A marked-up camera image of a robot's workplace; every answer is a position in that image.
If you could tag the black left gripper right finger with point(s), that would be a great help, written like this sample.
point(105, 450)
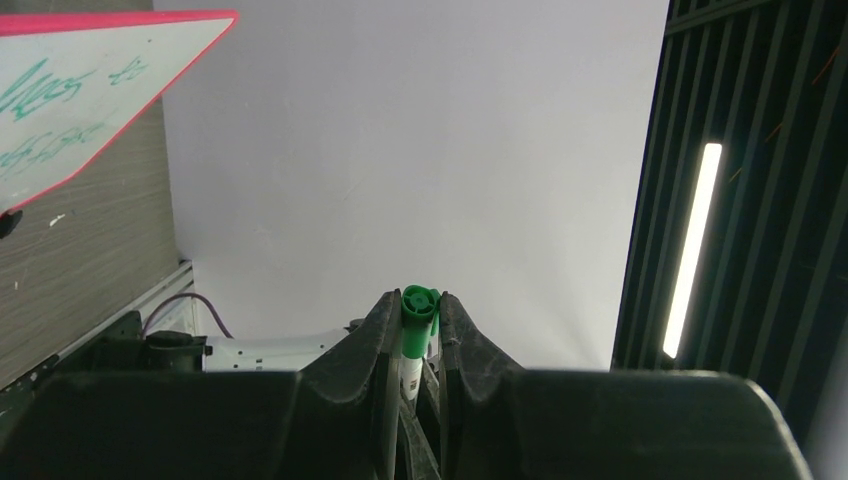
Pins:
point(500, 420)

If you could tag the green whiteboard marker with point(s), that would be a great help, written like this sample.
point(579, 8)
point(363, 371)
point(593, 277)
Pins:
point(410, 370)

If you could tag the ceiling strip light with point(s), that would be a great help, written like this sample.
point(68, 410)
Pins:
point(689, 259)

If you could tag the green marker cap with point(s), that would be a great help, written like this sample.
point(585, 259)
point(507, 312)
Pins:
point(419, 309)

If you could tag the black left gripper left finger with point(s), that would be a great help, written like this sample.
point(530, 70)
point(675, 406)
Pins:
point(136, 408)

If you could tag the red-framed whiteboard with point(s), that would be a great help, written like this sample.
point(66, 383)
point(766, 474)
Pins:
point(71, 83)

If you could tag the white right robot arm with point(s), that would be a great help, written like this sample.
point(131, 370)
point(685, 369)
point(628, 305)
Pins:
point(265, 351)

